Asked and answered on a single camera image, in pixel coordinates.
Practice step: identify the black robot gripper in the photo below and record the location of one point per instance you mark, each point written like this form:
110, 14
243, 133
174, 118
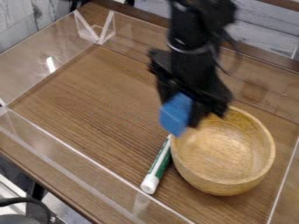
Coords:
188, 71

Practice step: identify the blue rectangular block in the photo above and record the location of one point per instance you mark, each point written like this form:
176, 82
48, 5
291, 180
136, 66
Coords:
175, 113

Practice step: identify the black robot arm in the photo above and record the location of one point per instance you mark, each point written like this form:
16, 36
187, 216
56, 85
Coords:
198, 23

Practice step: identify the light brown wooden bowl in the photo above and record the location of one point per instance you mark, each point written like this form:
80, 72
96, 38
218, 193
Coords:
226, 155

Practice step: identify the green and white marker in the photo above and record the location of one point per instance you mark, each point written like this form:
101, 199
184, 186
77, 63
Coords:
158, 168

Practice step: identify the clear acrylic tray wall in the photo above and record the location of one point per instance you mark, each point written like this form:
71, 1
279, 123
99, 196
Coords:
79, 124

